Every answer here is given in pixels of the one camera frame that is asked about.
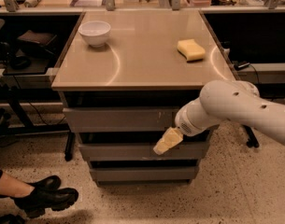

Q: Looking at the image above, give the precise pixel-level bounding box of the black left desk frame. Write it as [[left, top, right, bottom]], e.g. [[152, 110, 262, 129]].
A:
[[0, 85, 75, 161]]

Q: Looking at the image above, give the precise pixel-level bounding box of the white ceramic bowl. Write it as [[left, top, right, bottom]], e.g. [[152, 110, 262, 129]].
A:
[[78, 21, 111, 47]]

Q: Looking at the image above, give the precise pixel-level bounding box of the yellow sponge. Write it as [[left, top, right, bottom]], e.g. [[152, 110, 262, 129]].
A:
[[178, 39, 206, 62]]

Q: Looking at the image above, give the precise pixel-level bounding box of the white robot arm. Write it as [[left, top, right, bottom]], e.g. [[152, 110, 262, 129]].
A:
[[153, 80, 285, 155]]

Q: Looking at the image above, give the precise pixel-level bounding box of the grey drawer cabinet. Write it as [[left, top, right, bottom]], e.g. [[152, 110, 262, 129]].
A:
[[50, 9, 240, 187]]

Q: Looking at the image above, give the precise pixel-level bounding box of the black desk leg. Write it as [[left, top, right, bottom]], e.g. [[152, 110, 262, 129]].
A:
[[243, 126, 260, 148]]

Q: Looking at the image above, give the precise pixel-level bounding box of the black power adapter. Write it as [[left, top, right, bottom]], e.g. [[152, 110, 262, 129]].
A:
[[234, 61, 250, 71]]

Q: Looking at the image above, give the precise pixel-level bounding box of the dark box on shelf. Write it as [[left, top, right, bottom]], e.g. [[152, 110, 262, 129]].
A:
[[17, 30, 58, 58]]

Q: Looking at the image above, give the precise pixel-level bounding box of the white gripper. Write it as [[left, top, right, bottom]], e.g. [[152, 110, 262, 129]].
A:
[[153, 98, 221, 155]]

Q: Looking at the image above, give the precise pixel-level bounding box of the black leather shoe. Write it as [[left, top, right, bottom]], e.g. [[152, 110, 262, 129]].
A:
[[31, 175, 61, 189], [13, 188, 78, 218]]

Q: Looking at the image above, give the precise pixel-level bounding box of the grey bottom drawer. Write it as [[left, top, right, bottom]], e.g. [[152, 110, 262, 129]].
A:
[[90, 167, 199, 182]]

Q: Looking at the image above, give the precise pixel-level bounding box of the grey top drawer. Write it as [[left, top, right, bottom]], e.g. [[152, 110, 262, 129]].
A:
[[64, 107, 178, 133]]

